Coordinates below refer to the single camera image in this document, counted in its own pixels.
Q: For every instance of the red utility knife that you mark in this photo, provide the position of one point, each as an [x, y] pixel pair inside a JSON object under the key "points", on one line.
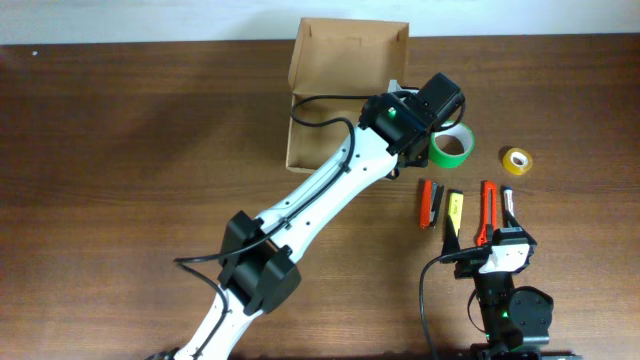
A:
{"points": [[488, 219]]}

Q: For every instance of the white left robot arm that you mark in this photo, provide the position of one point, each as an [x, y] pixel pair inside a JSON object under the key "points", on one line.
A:
{"points": [[259, 255]]}

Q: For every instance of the small yellow tape roll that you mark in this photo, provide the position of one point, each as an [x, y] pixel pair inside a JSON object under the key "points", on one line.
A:
{"points": [[517, 161]]}

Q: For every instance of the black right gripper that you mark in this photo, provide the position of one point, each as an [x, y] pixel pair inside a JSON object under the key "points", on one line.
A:
{"points": [[467, 268]]}

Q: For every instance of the red stapler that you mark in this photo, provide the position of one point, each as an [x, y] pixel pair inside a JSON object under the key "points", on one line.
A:
{"points": [[431, 199]]}

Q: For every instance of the brown cardboard box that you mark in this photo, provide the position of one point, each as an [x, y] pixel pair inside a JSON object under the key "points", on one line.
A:
{"points": [[344, 57]]}

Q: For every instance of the yellow highlighter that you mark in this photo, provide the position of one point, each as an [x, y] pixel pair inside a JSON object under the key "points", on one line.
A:
{"points": [[454, 214]]}

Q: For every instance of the blue whiteboard marker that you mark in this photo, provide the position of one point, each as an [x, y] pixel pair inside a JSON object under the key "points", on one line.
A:
{"points": [[508, 200]]}

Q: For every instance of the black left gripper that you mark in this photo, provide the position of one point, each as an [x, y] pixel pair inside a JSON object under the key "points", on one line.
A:
{"points": [[421, 159]]}

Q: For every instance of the green tape roll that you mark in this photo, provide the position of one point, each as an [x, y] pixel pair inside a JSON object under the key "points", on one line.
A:
{"points": [[450, 148]]}

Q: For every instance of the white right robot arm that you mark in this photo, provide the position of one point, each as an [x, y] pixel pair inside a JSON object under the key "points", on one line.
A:
{"points": [[516, 320]]}

